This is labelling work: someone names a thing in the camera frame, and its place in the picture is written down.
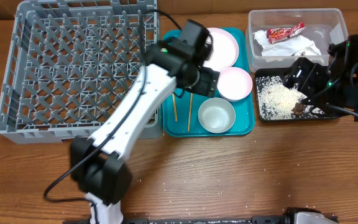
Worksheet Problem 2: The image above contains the pink bowl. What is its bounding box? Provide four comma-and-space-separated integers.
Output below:
217, 67, 253, 101

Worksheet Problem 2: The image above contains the brown food scrap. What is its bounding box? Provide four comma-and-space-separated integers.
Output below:
291, 103, 306, 116

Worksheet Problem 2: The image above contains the white napkin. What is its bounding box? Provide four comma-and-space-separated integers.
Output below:
254, 30, 321, 57

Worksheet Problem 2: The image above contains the red snack wrapper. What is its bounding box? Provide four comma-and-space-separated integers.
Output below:
267, 22, 305, 44

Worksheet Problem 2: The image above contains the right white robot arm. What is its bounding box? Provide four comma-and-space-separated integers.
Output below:
280, 34, 358, 124

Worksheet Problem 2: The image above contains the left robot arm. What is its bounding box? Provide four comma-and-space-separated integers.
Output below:
70, 36, 219, 223

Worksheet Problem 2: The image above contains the clear plastic waste bin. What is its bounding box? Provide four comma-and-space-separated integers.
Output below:
246, 8, 348, 72

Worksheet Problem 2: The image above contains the grey plastic dishwasher rack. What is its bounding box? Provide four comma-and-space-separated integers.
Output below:
0, 0, 159, 144

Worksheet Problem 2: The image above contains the right wooden chopstick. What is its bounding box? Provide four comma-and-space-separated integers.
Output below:
187, 93, 193, 132

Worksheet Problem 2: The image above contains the wooden chopstick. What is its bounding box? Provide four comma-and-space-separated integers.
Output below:
187, 93, 193, 132
172, 93, 178, 122

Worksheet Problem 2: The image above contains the teal plastic serving tray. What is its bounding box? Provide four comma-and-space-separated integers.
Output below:
160, 27, 255, 138

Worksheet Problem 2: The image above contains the grey-white bowl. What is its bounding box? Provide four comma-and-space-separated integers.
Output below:
198, 98, 236, 134

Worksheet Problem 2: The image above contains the left wooden chopstick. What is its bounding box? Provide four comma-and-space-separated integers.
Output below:
172, 93, 178, 122

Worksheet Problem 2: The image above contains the large white round plate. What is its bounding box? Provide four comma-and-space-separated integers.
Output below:
203, 28, 239, 72

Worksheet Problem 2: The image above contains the black rectangular tray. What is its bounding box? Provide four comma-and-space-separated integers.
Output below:
254, 66, 343, 123

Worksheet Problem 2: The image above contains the brown cardboard backdrop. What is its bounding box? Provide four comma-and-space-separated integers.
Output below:
0, 0, 358, 20

